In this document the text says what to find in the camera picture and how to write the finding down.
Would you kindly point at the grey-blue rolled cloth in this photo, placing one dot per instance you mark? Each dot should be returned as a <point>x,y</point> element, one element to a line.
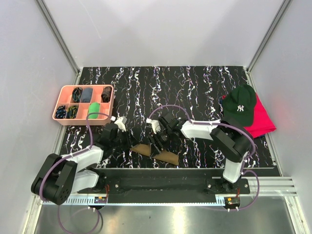
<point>86,95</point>

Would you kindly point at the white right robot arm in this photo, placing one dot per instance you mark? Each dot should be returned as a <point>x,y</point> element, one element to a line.
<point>231,139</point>

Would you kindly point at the pink red folded cloth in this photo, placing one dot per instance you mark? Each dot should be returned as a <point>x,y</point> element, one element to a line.
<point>262,123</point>

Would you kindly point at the dark green baseball cap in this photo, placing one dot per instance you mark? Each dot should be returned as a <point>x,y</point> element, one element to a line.
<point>239,105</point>

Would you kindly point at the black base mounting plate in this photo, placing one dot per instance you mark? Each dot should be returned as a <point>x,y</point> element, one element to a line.
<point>161,197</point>

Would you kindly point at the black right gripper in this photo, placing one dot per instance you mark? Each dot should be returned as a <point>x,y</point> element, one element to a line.
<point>153,138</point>

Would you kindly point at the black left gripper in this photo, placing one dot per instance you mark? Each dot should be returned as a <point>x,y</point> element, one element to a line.
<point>131,141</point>

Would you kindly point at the aluminium frame rail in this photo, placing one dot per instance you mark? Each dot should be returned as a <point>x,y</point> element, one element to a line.
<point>275,185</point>

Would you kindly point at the brown fabric napkin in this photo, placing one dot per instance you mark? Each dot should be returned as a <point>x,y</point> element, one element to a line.
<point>164,156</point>

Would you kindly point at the black multicolour patterned roll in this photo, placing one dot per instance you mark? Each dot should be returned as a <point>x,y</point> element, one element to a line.
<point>76,94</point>

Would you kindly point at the black blue patterned roll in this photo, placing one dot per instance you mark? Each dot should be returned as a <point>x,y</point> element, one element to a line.
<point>60,112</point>

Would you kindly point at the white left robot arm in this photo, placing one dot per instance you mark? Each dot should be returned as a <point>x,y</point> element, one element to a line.
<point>62,175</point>

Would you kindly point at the green rolled cloth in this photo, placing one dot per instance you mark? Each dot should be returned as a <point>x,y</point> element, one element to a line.
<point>93,110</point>

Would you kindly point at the black yellow patterned roll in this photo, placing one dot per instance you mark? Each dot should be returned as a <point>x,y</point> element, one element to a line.
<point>72,112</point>

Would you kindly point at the pink divided organizer tray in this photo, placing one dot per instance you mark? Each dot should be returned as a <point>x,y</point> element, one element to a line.
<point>105,112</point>

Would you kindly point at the dark paisley rolled cloth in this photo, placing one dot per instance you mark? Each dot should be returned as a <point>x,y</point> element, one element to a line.
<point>106,94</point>

